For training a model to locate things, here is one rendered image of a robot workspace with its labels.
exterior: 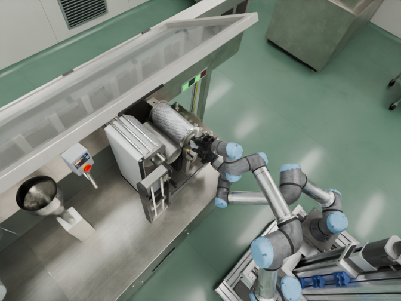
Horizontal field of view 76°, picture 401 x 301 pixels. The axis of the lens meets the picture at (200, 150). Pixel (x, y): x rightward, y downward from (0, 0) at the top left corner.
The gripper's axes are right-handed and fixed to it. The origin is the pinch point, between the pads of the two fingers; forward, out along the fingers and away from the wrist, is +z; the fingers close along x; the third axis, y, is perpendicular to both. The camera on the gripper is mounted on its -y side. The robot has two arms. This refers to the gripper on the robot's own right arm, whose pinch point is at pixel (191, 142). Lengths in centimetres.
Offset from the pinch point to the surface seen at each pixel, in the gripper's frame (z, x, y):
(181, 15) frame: 36, -24, 57
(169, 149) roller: -0.3, 19.1, 14.4
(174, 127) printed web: 5.4, 10.0, 20.9
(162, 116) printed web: 15.3, 9.7, 21.2
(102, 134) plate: 30, 40, 17
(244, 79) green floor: 60, -177, -109
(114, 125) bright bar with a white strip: 18, 38, 37
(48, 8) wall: 263, -39, -58
